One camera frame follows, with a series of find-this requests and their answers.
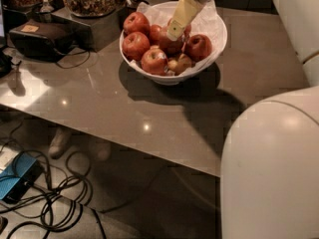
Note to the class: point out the dark display stand block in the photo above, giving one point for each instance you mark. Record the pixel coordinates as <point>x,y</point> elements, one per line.
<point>93,33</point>

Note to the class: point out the black box with label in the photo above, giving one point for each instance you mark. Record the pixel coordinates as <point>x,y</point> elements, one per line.
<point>48,42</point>

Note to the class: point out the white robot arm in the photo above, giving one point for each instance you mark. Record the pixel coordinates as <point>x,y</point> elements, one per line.
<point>269,173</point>

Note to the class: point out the white bowl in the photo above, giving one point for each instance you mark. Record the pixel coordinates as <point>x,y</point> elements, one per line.
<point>172,78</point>

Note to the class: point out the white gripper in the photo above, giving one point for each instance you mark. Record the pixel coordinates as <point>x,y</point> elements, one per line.
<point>185,12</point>

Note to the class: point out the yellowish apple front right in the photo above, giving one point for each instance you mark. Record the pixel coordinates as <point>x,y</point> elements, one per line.
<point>179,63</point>

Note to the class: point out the white paper bowl liner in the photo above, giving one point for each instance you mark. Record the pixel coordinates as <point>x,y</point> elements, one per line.
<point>209,20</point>

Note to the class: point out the blue electronics box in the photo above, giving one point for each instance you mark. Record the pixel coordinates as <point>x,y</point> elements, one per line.
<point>18,176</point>

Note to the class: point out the white shoe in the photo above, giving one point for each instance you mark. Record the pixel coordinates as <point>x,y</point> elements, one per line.
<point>59,143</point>

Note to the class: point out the small red apple middle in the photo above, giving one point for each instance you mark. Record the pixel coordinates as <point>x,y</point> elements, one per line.
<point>154,35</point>

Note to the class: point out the metal serving scoop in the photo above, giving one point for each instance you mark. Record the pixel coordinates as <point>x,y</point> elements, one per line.
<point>46,7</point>

